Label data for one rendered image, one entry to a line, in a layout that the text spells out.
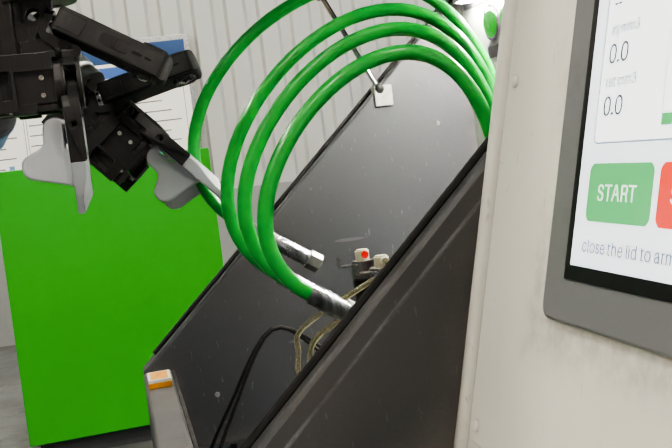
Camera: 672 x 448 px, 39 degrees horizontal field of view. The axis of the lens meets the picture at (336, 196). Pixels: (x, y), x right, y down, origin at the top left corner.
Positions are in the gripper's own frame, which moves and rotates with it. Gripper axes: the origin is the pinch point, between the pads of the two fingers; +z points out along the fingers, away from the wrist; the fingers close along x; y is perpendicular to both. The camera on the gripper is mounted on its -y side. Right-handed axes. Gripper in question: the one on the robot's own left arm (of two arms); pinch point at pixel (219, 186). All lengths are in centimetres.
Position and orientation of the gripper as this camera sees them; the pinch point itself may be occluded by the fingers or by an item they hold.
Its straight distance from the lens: 105.1
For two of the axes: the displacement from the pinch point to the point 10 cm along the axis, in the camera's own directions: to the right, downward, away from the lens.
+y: -6.3, 7.6, -1.1
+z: 7.7, 6.2, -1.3
